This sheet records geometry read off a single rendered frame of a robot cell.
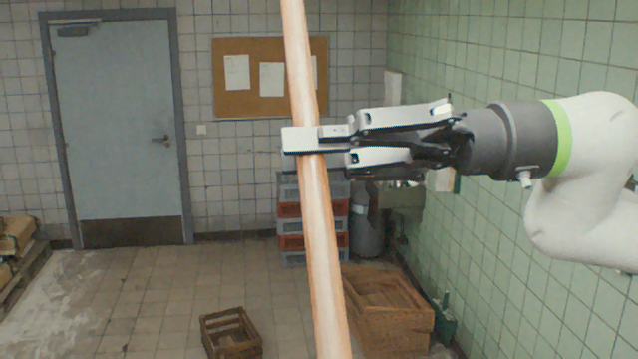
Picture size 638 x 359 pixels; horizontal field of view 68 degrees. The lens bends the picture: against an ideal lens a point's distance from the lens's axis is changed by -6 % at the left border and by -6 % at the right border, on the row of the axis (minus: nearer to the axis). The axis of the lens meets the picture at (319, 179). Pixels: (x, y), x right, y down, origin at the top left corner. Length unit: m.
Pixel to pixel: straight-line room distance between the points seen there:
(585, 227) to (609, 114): 0.15
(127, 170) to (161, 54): 1.09
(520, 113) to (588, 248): 0.22
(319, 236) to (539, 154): 0.26
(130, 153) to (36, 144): 0.84
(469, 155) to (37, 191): 4.76
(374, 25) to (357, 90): 0.59
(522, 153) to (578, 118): 0.08
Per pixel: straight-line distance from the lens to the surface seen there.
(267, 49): 4.49
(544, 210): 0.69
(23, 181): 5.14
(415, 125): 0.51
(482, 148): 0.55
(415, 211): 3.83
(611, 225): 0.70
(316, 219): 0.48
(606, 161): 0.63
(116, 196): 4.89
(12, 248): 4.61
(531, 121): 0.58
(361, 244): 4.50
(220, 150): 4.65
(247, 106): 4.54
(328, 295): 0.45
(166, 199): 4.81
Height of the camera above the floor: 2.09
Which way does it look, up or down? 18 degrees down
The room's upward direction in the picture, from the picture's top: straight up
